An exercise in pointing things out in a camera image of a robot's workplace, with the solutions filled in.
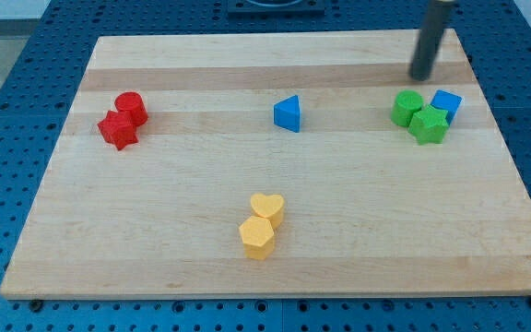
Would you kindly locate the blue triangle block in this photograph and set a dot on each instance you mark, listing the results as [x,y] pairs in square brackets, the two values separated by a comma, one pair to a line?
[287,114]

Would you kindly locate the blue cube block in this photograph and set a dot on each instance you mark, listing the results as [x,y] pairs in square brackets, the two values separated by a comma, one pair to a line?
[447,101]

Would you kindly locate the yellow hexagon block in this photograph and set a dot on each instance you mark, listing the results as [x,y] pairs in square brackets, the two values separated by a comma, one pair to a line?
[258,238]

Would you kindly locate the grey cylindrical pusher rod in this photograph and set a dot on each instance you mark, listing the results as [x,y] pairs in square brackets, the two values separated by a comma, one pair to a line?
[429,40]

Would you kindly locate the red star block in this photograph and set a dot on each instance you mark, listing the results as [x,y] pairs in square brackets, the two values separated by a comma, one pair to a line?
[118,129]

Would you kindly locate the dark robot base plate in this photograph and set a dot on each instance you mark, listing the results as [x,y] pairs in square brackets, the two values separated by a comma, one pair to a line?
[276,8]

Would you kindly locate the green star block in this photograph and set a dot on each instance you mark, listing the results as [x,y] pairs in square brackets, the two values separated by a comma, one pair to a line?
[429,125]

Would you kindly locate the wooden board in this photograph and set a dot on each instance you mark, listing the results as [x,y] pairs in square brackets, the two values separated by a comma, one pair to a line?
[368,211]

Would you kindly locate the green cylinder block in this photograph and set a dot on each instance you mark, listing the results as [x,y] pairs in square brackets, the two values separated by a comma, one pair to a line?
[406,104]

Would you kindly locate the yellow heart block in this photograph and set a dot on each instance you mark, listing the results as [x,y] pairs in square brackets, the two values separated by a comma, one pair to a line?
[271,207]

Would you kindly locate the red cylinder block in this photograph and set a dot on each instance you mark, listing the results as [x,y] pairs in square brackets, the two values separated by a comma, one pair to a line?
[132,103]

